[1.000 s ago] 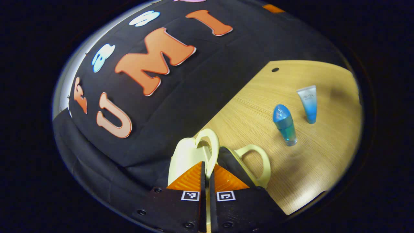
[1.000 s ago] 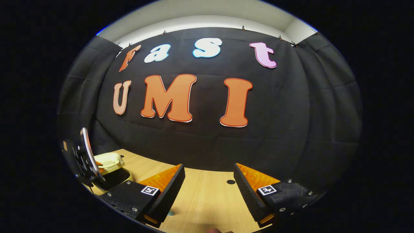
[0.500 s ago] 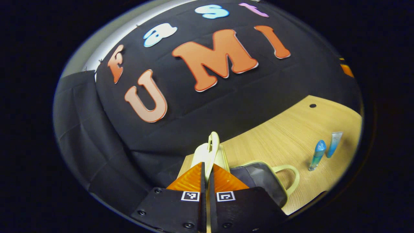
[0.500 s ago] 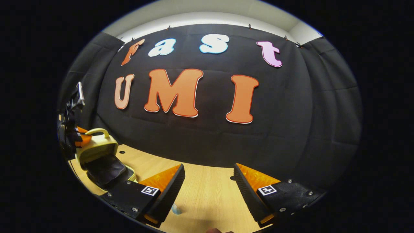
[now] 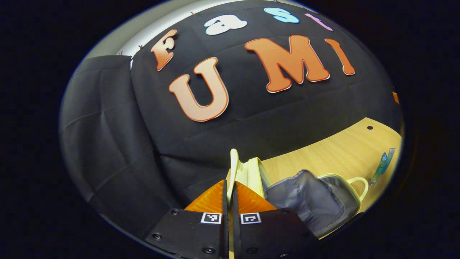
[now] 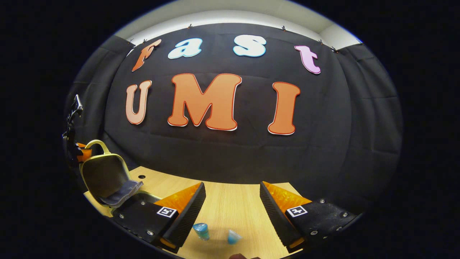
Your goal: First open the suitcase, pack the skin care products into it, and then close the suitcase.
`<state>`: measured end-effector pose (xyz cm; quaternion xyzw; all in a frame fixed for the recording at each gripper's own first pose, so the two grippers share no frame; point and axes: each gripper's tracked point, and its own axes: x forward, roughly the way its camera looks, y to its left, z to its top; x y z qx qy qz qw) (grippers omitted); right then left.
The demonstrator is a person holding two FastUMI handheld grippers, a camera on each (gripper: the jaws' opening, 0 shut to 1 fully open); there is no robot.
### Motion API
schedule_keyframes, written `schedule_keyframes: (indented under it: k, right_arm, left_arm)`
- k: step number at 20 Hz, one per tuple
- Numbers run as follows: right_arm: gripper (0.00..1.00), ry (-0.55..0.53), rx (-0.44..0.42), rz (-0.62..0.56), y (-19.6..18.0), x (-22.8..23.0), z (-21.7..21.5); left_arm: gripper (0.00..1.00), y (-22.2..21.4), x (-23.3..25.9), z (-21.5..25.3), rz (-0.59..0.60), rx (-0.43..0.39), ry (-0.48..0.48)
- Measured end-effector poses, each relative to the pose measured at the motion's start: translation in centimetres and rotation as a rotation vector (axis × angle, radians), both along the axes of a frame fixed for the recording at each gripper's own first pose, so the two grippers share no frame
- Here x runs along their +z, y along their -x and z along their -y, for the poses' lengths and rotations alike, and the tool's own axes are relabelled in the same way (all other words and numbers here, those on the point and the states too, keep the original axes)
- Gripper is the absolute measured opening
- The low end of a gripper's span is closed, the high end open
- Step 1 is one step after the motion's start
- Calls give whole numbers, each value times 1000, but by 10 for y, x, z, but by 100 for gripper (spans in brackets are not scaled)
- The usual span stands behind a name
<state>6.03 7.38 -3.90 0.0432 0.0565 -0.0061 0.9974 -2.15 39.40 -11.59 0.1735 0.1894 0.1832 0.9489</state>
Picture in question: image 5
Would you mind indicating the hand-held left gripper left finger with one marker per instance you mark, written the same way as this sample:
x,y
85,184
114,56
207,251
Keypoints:
x,y
225,223

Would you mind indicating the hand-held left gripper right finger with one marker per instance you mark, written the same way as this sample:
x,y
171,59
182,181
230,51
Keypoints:
x,y
235,226

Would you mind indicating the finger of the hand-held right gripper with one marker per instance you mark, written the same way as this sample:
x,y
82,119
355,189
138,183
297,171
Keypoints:
x,y
396,98

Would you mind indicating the blue skin care bottle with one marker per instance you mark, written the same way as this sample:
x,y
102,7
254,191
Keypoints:
x,y
380,169

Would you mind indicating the pale yellow suitcase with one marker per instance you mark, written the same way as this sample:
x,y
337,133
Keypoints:
x,y
312,201

